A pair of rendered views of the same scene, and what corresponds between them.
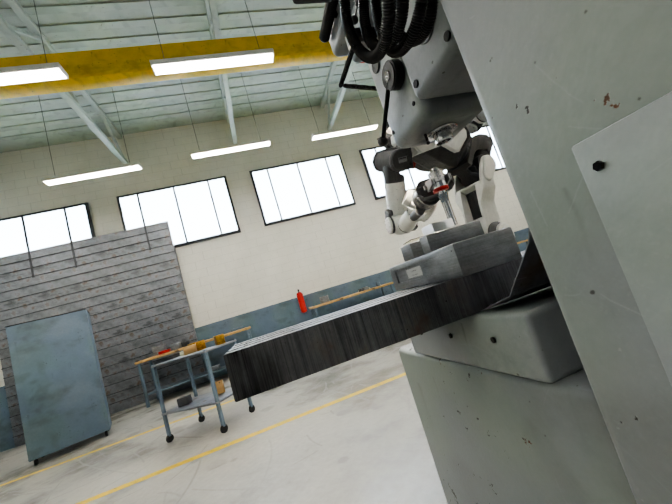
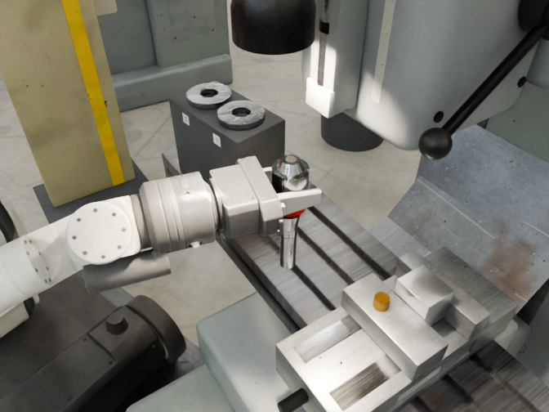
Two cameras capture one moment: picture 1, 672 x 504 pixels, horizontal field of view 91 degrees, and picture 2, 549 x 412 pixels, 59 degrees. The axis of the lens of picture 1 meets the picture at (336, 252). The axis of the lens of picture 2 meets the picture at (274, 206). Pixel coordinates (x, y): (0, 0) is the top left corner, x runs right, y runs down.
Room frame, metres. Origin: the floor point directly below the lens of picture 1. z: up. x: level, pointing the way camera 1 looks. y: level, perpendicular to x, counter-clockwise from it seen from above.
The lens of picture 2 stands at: (1.16, 0.08, 1.61)
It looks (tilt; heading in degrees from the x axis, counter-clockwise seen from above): 41 degrees down; 251
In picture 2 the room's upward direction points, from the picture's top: straight up
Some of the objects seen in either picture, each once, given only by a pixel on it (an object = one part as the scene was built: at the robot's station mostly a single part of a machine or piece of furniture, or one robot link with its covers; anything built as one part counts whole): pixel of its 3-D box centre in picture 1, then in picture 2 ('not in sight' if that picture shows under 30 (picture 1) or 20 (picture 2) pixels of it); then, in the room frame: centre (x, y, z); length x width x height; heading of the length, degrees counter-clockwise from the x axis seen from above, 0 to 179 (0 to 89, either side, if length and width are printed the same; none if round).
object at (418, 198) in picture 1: (430, 191); (220, 204); (1.08, -0.36, 1.21); 0.13 x 0.12 x 0.10; 91
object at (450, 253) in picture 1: (440, 256); (399, 329); (0.85, -0.25, 0.99); 0.35 x 0.15 x 0.11; 15
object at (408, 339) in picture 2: (431, 245); (390, 323); (0.87, -0.25, 1.03); 0.15 x 0.06 x 0.04; 105
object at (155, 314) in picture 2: not in sight; (153, 329); (1.22, -0.73, 0.50); 0.20 x 0.05 x 0.20; 123
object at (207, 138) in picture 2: not in sight; (227, 145); (0.98, -0.74, 1.04); 0.22 x 0.12 x 0.20; 114
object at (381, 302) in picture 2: not in sight; (381, 302); (0.88, -0.27, 1.06); 0.02 x 0.02 x 0.02
